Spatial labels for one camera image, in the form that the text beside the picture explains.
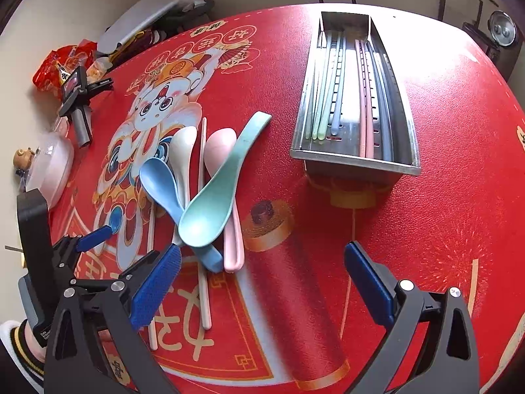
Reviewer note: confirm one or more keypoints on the red printed table mat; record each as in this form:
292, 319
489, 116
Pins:
287, 197

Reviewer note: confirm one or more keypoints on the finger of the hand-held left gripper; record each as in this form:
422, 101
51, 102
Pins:
96, 238
92, 284

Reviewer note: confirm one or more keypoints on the white folded board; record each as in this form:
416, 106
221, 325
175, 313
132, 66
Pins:
143, 12

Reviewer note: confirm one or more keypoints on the red snack bag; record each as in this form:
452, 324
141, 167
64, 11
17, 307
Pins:
49, 69

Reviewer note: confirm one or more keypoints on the bundle of coloured chopsticks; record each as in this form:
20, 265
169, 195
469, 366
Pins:
367, 111

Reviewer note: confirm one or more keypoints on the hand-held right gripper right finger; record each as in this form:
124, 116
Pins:
369, 283

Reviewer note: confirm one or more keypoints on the pale snack packet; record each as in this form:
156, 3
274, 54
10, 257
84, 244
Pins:
98, 69

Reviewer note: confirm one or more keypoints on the person's left forearm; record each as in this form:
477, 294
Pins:
20, 349

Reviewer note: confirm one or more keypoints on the pink plastic spoon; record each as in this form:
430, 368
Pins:
219, 147

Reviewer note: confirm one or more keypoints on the black handheld camera mount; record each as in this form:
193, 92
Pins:
82, 127

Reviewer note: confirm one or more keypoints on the black metal frame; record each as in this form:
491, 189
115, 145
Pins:
443, 0

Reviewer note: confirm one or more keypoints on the stainless steel utensil tray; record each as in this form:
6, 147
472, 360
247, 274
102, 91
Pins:
350, 102

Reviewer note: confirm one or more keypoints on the blue plastic spoon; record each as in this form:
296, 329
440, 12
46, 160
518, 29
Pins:
158, 180

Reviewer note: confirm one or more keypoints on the white plastic spoon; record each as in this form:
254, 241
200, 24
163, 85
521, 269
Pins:
182, 147

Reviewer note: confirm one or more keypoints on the silver rice cooker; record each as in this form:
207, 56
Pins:
502, 28

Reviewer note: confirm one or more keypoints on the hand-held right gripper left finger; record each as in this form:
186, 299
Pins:
158, 287

